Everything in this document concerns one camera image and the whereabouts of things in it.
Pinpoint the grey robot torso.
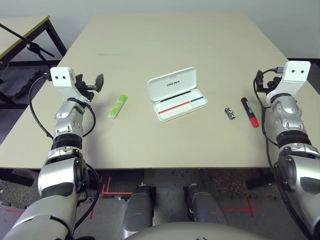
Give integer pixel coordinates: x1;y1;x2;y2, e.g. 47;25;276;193
122;221;253;240

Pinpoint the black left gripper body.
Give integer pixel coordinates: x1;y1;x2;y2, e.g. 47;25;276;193
76;81;97;101

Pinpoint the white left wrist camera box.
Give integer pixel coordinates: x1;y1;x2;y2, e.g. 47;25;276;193
49;66;87;102

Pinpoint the black tripod stand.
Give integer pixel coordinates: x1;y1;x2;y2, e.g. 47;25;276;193
0;22;55;68

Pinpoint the beige side table black frame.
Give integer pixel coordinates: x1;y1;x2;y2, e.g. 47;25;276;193
0;15;68;68

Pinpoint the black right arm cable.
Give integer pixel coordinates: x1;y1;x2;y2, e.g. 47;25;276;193
253;66;316;240

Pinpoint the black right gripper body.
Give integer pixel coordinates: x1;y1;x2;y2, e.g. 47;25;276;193
262;76;282;97

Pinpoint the black table foot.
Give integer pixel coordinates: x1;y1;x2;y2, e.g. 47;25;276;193
0;168;38;187
246;172;276;190

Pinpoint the grey robot right leg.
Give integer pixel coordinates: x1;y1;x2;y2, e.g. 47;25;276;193
183;183;228;226

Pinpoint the small silver black clip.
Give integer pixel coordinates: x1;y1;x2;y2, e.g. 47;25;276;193
224;106;237;121

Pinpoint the white plastic pencil case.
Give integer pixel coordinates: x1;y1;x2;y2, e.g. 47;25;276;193
146;66;209;123

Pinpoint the red and black marker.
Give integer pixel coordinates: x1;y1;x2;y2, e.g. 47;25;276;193
240;96;260;129

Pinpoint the green highlighter pen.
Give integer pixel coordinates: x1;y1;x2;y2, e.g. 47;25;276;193
107;93;129;120

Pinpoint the black foam floor mat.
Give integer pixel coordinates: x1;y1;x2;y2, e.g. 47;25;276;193
0;66;48;100

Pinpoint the grey robot left leg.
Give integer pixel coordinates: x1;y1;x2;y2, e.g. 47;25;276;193
121;184;155;238

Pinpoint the grey robot leg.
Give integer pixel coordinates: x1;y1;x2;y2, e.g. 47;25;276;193
121;184;155;238
183;183;228;226

